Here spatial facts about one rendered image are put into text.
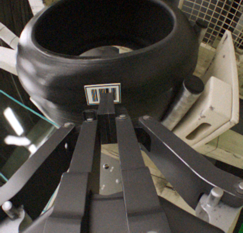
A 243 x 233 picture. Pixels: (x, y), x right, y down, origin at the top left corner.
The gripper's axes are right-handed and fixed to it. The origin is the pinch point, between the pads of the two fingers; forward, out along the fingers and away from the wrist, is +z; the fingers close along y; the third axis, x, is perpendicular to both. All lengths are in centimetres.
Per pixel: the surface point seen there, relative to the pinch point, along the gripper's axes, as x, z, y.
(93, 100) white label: -1.7, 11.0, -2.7
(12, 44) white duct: 32, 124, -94
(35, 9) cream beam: 39, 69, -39
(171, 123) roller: -12.7, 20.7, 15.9
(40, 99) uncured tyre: -1.4, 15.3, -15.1
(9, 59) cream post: 14, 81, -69
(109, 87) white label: 0.7, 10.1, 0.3
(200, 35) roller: 12.2, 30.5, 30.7
